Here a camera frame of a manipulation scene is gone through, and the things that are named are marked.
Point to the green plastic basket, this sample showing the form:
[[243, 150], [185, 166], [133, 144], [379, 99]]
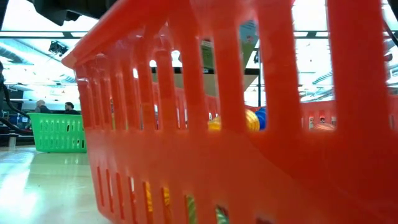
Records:
[[56, 137]]

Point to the yellow patterned ball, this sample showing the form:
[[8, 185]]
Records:
[[252, 122]]

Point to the blue ball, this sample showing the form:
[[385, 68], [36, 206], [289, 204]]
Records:
[[262, 119]]

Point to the green coil wristband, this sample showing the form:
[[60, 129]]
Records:
[[191, 211]]

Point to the red-orange coil wristband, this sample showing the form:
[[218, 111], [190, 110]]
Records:
[[323, 128]]

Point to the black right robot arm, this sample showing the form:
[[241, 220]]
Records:
[[394, 6]]

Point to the black ceiling-mounted device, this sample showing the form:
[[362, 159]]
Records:
[[57, 48], [256, 57]]

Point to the person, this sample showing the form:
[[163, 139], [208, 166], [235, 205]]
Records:
[[42, 106], [70, 108]]

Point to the red plastic basket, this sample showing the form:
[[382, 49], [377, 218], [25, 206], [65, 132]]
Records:
[[217, 171]]

